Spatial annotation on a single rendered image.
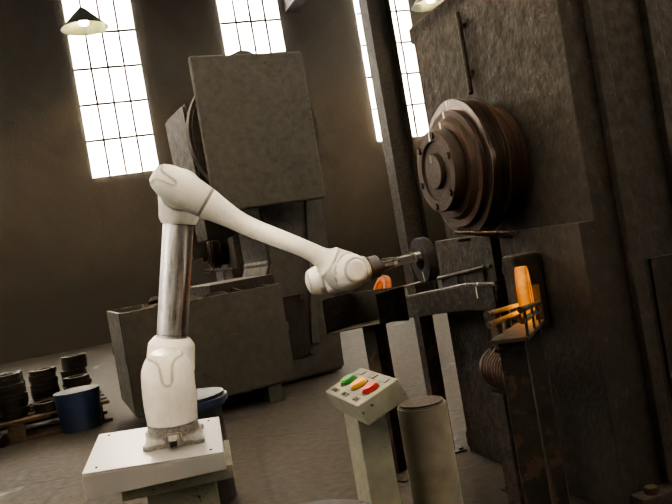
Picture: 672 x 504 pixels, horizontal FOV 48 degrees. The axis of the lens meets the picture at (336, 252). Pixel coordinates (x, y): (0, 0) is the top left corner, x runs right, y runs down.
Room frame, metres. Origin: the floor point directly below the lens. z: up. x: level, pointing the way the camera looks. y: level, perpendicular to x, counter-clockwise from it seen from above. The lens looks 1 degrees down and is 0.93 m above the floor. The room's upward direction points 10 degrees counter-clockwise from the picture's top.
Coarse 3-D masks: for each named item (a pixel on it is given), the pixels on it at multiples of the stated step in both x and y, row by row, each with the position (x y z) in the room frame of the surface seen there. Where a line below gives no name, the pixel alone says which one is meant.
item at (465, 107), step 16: (464, 112) 2.47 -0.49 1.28; (480, 112) 2.44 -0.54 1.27; (480, 128) 2.39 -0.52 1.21; (496, 128) 2.40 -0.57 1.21; (496, 144) 2.38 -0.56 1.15; (496, 160) 2.37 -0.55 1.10; (496, 176) 2.38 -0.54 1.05; (496, 192) 2.40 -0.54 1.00; (496, 208) 2.44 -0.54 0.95; (448, 224) 2.71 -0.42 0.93; (480, 224) 2.49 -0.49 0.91
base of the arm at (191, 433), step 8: (192, 424) 2.26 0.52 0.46; (200, 424) 2.37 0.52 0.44; (152, 432) 2.24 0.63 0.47; (160, 432) 2.22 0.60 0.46; (168, 432) 2.22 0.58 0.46; (176, 432) 2.22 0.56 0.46; (184, 432) 2.23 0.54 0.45; (192, 432) 2.25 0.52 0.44; (200, 432) 2.28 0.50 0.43; (152, 440) 2.23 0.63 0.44; (160, 440) 2.22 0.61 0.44; (168, 440) 2.18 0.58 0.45; (176, 440) 2.18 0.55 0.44; (184, 440) 2.22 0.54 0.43; (192, 440) 2.23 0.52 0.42; (200, 440) 2.22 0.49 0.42; (144, 448) 2.20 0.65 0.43; (152, 448) 2.20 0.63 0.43; (160, 448) 2.21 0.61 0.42
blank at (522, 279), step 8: (520, 272) 2.03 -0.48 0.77; (528, 272) 2.10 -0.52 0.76; (520, 280) 2.01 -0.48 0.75; (528, 280) 2.04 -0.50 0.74; (520, 288) 2.00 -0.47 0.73; (528, 288) 2.00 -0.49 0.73; (520, 296) 2.00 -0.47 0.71; (528, 296) 1.99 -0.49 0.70; (520, 304) 2.00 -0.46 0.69; (528, 312) 2.01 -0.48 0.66
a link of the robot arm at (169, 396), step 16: (160, 352) 2.28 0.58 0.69; (176, 352) 2.27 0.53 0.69; (144, 368) 2.25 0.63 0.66; (160, 368) 2.23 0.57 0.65; (176, 368) 2.24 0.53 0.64; (192, 368) 2.30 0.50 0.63; (144, 384) 2.24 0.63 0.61; (160, 384) 2.21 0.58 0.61; (176, 384) 2.22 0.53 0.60; (192, 384) 2.27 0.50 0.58; (144, 400) 2.25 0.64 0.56; (160, 400) 2.21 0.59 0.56; (176, 400) 2.22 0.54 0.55; (192, 400) 2.26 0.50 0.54; (160, 416) 2.22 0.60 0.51; (176, 416) 2.22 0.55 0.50; (192, 416) 2.26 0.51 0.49
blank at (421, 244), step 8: (416, 240) 2.50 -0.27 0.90; (424, 240) 2.48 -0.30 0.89; (416, 248) 2.52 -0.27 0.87; (424, 248) 2.46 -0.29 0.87; (432, 248) 2.46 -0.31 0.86; (424, 256) 2.47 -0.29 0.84; (432, 256) 2.45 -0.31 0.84; (416, 264) 2.55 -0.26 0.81; (424, 264) 2.49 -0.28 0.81; (432, 264) 2.45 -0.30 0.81; (416, 272) 2.56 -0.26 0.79; (424, 272) 2.50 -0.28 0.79; (432, 272) 2.46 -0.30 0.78; (424, 280) 2.51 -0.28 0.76; (432, 280) 2.50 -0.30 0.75
